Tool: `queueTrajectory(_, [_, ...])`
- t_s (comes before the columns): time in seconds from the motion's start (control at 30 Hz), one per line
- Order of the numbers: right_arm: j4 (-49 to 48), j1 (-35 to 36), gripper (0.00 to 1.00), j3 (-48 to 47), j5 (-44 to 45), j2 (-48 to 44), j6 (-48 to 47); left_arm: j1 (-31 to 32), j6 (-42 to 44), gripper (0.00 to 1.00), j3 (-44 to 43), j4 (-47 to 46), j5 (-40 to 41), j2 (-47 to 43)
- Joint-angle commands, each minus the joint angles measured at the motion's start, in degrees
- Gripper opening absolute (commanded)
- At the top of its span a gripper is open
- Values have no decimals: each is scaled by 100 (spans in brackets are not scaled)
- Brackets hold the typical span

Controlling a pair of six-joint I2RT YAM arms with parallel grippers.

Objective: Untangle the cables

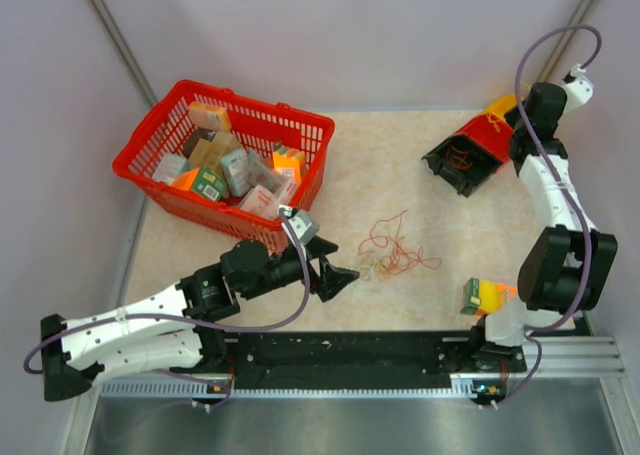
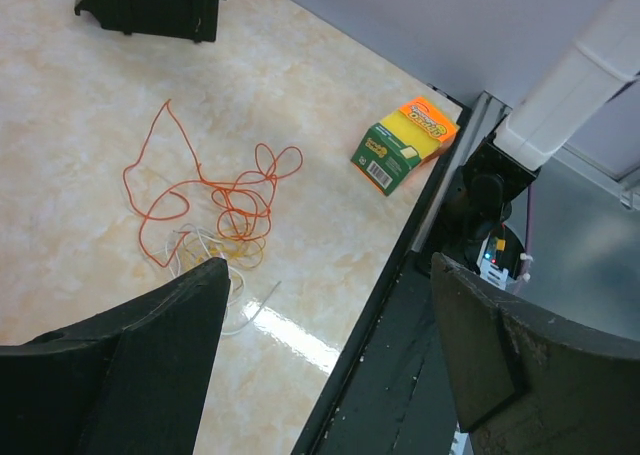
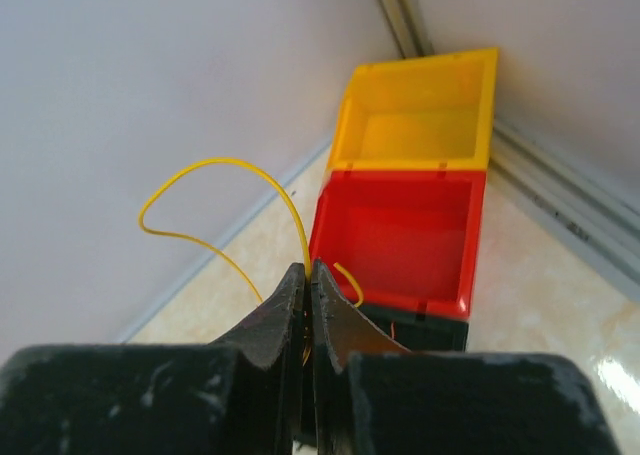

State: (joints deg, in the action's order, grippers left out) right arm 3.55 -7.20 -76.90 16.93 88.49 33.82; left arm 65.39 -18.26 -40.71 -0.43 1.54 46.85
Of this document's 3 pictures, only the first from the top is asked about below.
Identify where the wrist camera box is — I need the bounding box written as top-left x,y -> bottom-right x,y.
278,205 -> 319,246
562,64 -> 594,113

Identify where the orange wire tangle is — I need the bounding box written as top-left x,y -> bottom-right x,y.
357,209 -> 443,281

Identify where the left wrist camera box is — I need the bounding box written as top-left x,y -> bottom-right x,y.
278,205 -> 319,246

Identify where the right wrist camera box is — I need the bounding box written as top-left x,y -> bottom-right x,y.
562,64 -> 594,113

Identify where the white wire tangle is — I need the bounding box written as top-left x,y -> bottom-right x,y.
349,262 -> 384,291

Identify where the black plastic bin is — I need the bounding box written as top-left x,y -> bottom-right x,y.
422,133 -> 503,197

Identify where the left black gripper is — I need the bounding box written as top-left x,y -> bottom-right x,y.
241,236 -> 358,302

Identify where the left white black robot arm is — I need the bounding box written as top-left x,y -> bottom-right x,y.
39,237 -> 359,402

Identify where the red plastic bin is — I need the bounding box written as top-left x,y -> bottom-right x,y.
453,113 -> 513,172

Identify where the green orange sponge pack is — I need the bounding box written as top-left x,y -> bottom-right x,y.
460,278 -> 518,317

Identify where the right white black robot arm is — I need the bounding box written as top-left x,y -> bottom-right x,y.
466,76 -> 618,371

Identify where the red plastic shopping basket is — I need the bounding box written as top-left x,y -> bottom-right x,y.
112,79 -> 335,252

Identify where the pink white box in basket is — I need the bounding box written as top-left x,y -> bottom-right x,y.
239,181 -> 299,220

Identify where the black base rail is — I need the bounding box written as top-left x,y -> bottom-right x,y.
99,329 -> 626,401

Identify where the green orange box in basket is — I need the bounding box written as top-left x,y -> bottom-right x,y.
171,167 -> 230,201

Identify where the yellow plastic bin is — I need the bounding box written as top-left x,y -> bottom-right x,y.
483,93 -> 518,122

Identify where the bright orange pack in basket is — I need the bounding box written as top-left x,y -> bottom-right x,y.
272,144 -> 306,183

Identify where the tan box in basket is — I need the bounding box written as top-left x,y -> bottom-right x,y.
188,131 -> 242,175

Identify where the pale blue box in basket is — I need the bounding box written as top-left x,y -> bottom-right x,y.
221,148 -> 251,197

